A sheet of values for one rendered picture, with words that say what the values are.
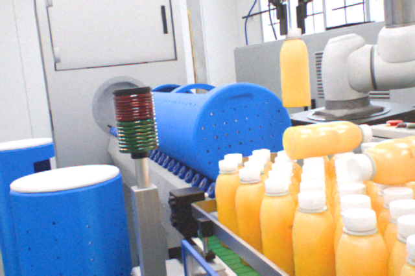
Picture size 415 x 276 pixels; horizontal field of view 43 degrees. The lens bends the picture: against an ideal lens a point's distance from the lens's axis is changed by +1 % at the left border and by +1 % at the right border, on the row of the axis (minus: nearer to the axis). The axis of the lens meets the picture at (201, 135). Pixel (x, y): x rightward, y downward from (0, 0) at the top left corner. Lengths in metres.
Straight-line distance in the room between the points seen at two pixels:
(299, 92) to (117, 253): 0.61
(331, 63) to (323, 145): 0.84
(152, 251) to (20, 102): 5.52
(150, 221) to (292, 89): 0.53
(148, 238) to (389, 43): 1.20
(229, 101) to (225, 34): 5.71
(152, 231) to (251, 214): 0.22
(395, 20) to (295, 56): 0.66
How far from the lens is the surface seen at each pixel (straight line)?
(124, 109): 0.80
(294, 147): 1.04
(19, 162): 2.35
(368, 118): 1.82
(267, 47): 4.08
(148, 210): 0.84
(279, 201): 0.87
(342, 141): 1.08
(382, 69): 1.84
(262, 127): 1.40
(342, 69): 1.86
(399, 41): 1.81
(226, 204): 1.09
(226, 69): 7.03
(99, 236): 1.34
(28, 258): 1.39
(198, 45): 2.79
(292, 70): 1.23
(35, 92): 6.33
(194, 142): 1.34
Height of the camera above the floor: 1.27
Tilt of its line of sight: 7 degrees down
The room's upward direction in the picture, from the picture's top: 6 degrees counter-clockwise
